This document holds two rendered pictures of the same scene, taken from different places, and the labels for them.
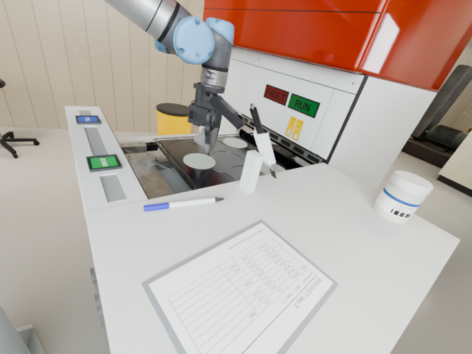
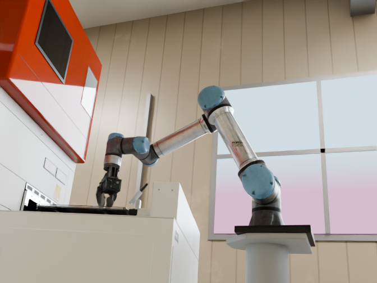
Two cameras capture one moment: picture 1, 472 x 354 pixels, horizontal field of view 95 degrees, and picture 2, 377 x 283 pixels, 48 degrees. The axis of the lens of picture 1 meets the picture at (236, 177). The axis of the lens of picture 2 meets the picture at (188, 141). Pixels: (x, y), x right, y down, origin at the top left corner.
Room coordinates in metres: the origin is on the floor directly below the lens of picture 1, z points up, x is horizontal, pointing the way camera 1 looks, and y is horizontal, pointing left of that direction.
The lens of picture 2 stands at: (1.56, 1.68, 0.50)
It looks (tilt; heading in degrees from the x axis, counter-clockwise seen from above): 23 degrees up; 229
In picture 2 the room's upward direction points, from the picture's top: 4 degrees clockwise
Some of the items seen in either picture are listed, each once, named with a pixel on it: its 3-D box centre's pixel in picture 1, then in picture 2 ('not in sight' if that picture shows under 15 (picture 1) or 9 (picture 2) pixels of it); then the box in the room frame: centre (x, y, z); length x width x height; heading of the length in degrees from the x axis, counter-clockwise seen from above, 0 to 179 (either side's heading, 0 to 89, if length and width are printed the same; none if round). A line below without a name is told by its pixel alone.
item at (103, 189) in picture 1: (98, 164); (175, 219); (0.47, 0.36, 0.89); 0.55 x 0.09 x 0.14; 42
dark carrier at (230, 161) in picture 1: (227, 158); (93, 218); (0.66, 0.04, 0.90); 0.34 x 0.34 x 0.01; 42
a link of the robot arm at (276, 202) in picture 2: not in sight; (265, 193); (0.23, 0.63, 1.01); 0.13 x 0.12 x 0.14; 29
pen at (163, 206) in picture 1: (187, 203); not in sight; (0.30, 0.07, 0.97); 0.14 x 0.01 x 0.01; 122
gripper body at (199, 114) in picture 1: (207, 106); (110, 179); (0.66, 0.13, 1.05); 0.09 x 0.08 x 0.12; 78
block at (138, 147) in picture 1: (131, 147); (148, 212); (0.59, 0.33, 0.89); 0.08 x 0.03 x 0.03; 132
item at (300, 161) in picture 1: (268, 151); (46, 215); (0.81, -0.10, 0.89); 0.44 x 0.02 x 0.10; 42
